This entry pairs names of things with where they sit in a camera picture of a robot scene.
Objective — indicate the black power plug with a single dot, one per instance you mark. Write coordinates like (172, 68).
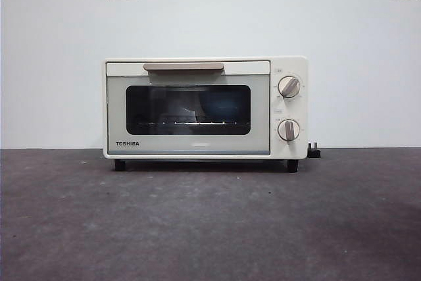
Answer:
(313, 152)

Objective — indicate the oven knob with upright pointer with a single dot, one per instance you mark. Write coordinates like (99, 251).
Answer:
(289, 130)

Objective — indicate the oven knob with slanted pointer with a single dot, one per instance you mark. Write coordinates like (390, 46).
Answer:
(289, 87)

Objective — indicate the blue ribbed bowl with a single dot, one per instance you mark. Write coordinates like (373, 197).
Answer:
(222, 106)

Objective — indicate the white Toshiba toaster oven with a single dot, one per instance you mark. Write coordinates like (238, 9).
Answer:
(289, 64)

